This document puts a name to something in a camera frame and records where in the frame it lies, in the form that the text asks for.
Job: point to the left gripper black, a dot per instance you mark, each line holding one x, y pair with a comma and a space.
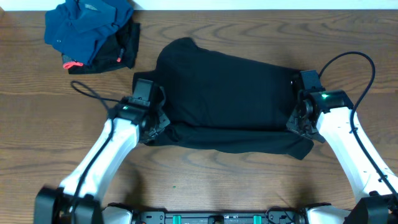
164, 122

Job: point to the black t-shirt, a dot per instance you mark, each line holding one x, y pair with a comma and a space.
226, 103

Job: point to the blue polo shirt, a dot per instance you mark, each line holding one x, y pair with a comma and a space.
79, 29

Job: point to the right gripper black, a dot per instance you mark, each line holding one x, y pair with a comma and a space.
292, 124

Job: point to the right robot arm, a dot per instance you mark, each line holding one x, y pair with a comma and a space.
329, 116

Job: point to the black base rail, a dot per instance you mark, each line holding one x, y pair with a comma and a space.
277, 216

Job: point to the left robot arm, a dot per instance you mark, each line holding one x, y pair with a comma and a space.
78, 198

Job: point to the black folded garment red trim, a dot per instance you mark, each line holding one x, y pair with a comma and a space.
119, 51

